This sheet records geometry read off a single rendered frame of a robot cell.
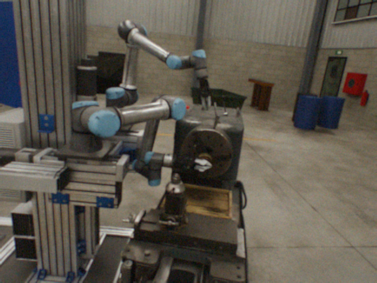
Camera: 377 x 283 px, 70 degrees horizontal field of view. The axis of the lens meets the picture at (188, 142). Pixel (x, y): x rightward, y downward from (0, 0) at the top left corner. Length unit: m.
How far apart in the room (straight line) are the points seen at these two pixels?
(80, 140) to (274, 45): 11.70
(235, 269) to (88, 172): 0.79
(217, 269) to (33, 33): 1.34
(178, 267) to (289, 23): 12.32
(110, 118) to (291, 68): 12.13
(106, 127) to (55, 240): 0.96
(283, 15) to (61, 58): 11.79
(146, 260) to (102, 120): 0.58
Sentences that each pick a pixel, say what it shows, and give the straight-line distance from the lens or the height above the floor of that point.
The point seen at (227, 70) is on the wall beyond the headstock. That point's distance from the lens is 12.03.
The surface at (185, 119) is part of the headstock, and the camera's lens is 1.78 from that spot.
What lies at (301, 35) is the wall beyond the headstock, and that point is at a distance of 13.26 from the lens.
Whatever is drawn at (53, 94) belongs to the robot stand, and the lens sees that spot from 1.58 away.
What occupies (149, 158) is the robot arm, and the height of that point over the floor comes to 1.09.
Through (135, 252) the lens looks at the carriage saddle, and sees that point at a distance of 1.14.
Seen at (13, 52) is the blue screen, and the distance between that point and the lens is 6.58.
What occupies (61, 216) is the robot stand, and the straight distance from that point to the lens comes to 1.82.
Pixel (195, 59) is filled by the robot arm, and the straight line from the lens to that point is 1.67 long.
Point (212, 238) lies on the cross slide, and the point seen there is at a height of 0.97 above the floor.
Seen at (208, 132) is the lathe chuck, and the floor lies 1.22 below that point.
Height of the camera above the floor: 1.64
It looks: 18 degrees down
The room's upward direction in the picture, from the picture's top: 5 degrees clockwise
